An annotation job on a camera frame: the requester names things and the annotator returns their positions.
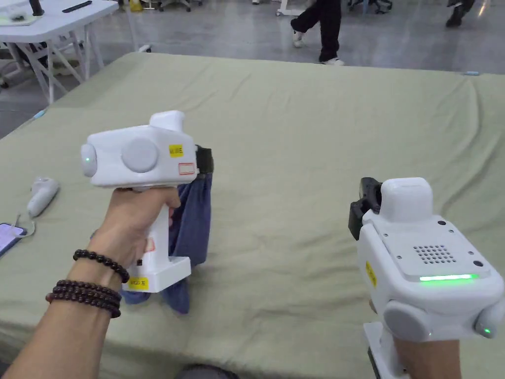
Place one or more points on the person's left hand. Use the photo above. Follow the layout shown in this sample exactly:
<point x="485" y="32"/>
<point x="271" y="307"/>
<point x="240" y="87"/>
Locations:
<point x="126" y="225"/>

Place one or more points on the smartphone with lit screen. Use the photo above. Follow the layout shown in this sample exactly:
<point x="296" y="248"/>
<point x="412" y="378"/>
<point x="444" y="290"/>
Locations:
<point x="10" y="239"/>

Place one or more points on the small blue sheet clip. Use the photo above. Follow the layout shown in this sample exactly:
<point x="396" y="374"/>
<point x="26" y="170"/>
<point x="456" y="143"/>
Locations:
<point x="40" y="114"/>

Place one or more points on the person's left forearm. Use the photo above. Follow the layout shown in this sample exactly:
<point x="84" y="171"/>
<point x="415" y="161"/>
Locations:
<point x="59" y="335"/>

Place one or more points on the dark blue garment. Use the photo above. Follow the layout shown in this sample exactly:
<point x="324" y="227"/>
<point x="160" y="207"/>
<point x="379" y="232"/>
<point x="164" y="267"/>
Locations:
<point x="193" y="225"/>

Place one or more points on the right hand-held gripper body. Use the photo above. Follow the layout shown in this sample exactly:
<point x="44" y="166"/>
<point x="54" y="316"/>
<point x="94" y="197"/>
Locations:
<point x="406" y="284"/>

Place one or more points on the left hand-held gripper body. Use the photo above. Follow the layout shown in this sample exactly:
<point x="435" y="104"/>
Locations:
<point x="118" y="158"/>

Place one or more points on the person's right hand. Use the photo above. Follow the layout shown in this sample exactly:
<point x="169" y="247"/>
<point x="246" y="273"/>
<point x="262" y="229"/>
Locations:
<point x="430" y="361"/>

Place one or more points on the white hand controller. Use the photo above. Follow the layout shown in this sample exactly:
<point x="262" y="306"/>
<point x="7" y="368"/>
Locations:
<point x="41" y="195"/>

